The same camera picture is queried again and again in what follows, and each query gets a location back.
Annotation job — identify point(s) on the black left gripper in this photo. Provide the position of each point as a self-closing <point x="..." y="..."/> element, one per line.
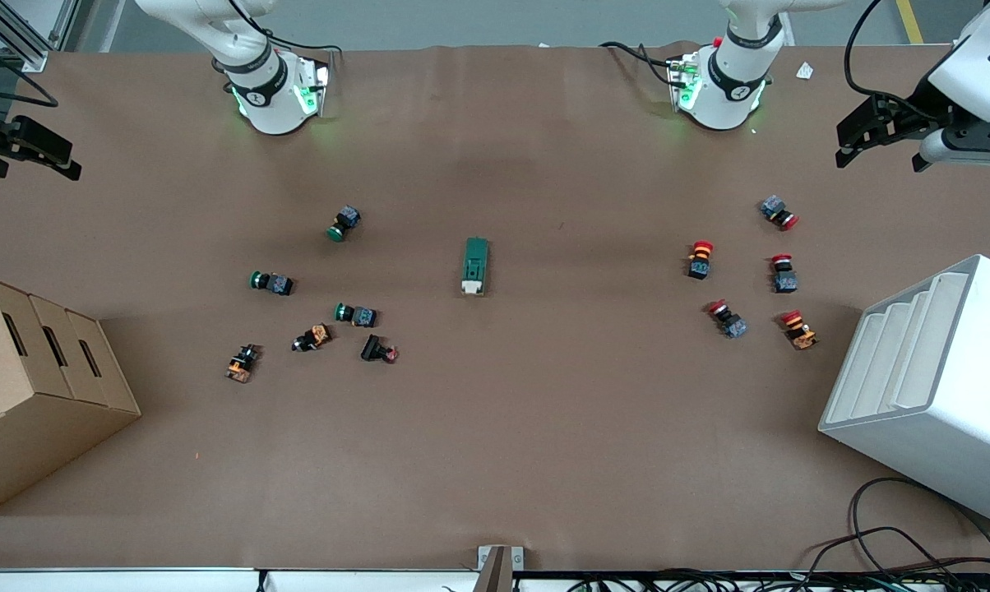
<point x="908" y="116"/>

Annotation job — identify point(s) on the green load switch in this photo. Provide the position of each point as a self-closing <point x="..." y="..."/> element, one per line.
<point x="475" y="265"/>

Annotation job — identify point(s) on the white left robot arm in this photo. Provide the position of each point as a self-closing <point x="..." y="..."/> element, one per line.
<point x="725" y="82"/>

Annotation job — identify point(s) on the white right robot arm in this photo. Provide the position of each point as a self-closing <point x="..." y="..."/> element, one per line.
<point x="265" y="90"/>

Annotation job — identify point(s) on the small white paper scrap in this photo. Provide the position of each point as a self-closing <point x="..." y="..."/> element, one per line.
<point x="805" y="71"/>

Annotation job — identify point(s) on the red mushroom button blue block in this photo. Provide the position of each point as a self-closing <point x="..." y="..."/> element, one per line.
<point x="727" y="319"/>
<point x="784" y="274"/>
<point x="778" y="212"/>

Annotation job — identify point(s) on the red mushroom button orange block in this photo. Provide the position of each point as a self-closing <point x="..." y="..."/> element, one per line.
<point x="700" y="259"/>
<point x="799" y="329"/>

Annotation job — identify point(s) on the brown cardboard box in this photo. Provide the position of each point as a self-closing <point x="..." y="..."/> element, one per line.
<point x="43" y="395"/>

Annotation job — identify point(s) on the white slotted rack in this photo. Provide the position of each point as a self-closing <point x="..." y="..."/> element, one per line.
<point x="939" y="386"/>

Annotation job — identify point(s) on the brown table mat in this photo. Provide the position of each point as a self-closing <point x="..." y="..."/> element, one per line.
<point x="495" y="427"/>

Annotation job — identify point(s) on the aluminium frame post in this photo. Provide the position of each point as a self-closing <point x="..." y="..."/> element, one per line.
<point x="18" y="33"/>

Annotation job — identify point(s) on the green push button switch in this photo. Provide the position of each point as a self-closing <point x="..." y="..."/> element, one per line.
<point x="271" y="283"/>
<point x="344" y="223"/>
<point x="355" y="315"/>

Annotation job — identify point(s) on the black orange button switch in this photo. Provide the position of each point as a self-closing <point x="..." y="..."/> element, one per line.
<point x="312" y="338"/>
<point x="242" y="363"/>

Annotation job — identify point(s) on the black switch with red light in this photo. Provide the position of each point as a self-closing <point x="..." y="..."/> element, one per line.
<point x="377" y="349"/>

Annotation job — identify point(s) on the white table edge rail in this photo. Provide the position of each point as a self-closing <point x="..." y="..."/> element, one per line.
<point x="133" y="580"/>

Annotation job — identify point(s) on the metal bracket at table edge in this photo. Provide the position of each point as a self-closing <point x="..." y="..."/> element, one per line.
<point x="499" y="567"/>

